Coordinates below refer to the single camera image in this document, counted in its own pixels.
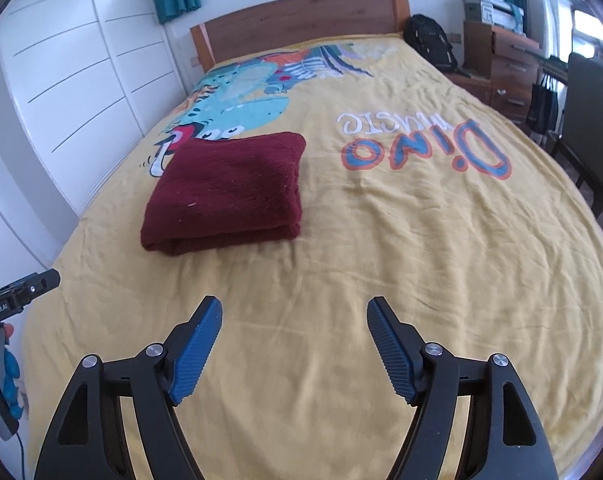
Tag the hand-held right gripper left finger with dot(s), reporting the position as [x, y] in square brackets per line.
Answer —
[196, 355]

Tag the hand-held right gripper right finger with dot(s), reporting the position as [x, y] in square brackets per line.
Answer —
[389, 350]

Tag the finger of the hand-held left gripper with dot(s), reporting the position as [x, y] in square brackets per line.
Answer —
[39, 282]

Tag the maroon knitted sweater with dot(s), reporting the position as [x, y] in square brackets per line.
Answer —
[226, 185]

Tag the person's left hand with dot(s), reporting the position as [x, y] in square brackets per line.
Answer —
[11, 375]

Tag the yellow printed blanket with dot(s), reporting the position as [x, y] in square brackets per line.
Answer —
[406, 235]

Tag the white wardrobe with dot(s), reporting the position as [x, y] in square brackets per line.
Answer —
[71, 60]

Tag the wooden nightstand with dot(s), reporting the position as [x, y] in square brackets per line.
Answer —
[469, 82]

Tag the black hanging bag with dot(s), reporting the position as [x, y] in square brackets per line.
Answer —
[542, 105]

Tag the dark chair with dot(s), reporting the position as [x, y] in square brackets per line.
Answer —
[589, 115]

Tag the wooden drawer cabinet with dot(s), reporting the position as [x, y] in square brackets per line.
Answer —
[511, 65]

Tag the black backpack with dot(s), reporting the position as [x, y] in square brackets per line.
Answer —
[431, 40]

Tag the wooden bed headboard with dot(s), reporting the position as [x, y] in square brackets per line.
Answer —
[301, 20]

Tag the stack of boxes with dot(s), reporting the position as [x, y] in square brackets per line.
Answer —
[491, 10]

